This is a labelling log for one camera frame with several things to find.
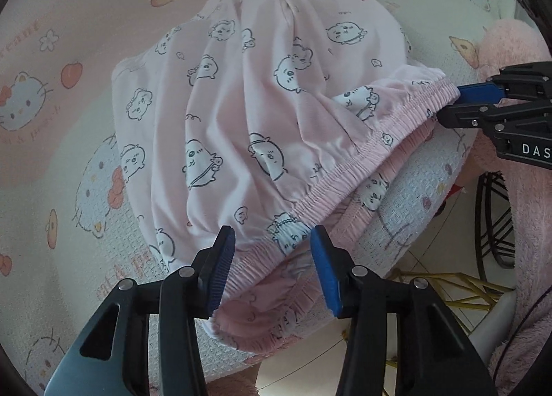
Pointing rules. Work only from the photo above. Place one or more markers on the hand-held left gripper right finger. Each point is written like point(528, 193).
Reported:
point(324, 271)

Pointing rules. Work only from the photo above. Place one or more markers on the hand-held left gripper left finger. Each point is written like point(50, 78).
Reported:
point(221, 264)

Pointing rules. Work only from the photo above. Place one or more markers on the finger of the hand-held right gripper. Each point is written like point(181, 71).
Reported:
point(476, 92)
point(463, 115)

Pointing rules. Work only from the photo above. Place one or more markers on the pink printed pants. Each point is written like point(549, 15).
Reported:
point(258, 120)

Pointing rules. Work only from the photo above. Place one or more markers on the cartoon cat printed blanket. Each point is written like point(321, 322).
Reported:
point(77, 55)

